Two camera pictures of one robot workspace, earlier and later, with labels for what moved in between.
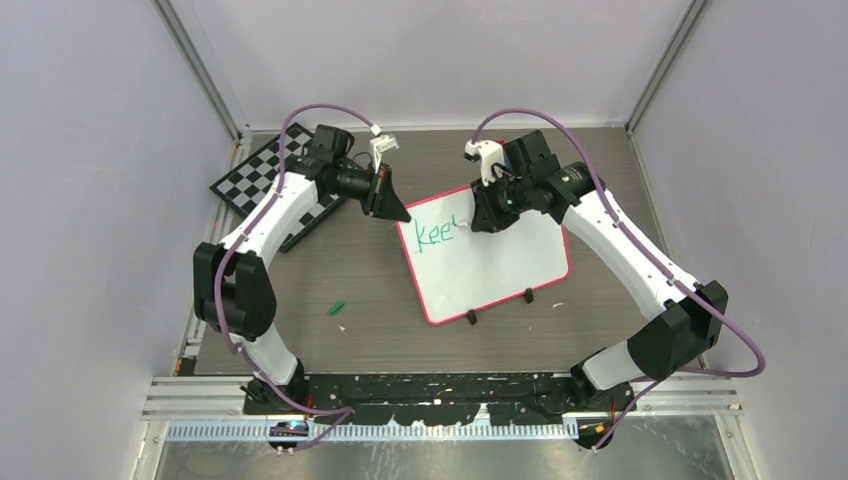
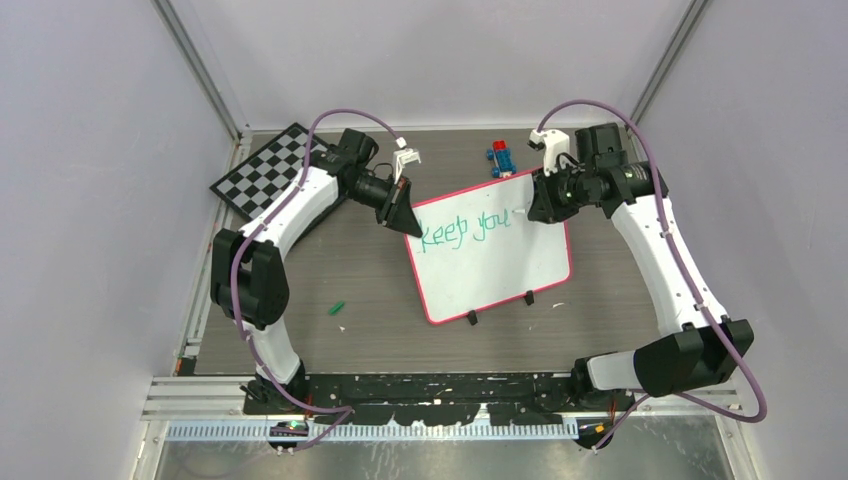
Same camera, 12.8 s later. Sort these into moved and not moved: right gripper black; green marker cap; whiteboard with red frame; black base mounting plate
Moved: right gripper black
Not moved: whiteboard with red frame; black base mounting plate; green marker cap
